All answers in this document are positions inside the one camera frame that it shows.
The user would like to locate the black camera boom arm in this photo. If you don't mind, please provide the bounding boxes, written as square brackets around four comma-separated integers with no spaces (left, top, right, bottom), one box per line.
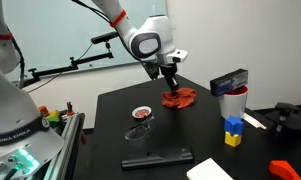
[13,41,115,90]

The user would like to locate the black knob clamp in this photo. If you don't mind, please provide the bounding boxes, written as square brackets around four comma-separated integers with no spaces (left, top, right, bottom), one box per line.
[265,101,301,136]

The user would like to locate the orange towel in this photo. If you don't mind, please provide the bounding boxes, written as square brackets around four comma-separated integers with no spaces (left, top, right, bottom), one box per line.
[161,87,198,110]

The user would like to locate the orange curved plastic piece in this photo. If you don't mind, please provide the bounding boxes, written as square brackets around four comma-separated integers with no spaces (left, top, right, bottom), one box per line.
[268,159,301,180]

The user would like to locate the black orange clamp handle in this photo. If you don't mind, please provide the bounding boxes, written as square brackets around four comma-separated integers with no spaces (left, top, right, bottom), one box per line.
[65,101,76,117]

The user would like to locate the white mug red inside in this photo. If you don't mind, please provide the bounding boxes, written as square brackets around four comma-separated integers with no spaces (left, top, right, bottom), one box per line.
[218,85,249,120]

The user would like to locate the aluminium extrusion frame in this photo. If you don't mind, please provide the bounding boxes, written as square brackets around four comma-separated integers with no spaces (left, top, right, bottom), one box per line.
[43,112,87,180]

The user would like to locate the blue block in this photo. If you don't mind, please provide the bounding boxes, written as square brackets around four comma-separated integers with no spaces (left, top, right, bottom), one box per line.
[223,115,245,136]

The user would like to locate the long black remote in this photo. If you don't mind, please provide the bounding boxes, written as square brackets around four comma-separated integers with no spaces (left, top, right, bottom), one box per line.
[121,145,195,170]

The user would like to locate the orange round button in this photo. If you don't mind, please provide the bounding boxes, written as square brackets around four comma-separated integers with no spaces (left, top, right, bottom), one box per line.
[38,105,50,118]

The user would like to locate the small white red bowl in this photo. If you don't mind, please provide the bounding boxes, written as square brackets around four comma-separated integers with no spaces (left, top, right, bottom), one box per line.
[131,105,153,120]

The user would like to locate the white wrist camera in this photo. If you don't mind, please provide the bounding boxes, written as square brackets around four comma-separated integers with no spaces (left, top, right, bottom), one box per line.
[165,48,189,65]

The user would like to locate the white flat block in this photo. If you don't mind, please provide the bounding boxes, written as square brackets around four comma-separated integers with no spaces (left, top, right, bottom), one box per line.
[185,157,234,180]

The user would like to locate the black rectangular box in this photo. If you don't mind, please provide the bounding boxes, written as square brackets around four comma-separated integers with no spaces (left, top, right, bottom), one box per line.
[209,68,249,98]

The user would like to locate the white flat stick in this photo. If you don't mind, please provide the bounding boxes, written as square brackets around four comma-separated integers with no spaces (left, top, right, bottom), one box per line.
[242,112,268,131]

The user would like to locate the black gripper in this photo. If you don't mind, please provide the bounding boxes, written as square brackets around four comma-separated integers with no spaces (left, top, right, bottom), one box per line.
[159,62,181,96]

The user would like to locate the thin black camera cable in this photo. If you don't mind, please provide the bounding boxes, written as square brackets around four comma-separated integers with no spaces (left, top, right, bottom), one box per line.
[25,43,94,94]

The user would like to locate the clear safety glasses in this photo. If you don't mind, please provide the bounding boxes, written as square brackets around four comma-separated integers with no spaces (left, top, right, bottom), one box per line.
[124,114,157,142]

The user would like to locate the black bar camera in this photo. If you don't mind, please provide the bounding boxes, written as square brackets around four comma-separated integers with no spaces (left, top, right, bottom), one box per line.
[90,31,120,45]

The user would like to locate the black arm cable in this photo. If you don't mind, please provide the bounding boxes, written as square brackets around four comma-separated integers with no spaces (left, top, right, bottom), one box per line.
[71,0,158,80]

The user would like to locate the yellow green red block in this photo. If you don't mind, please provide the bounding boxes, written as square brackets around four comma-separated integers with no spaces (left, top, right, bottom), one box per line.
[44,109,62,124]

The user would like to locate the small red tab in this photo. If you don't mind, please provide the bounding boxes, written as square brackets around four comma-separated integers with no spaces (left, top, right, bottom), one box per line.
[79,131,88,146]

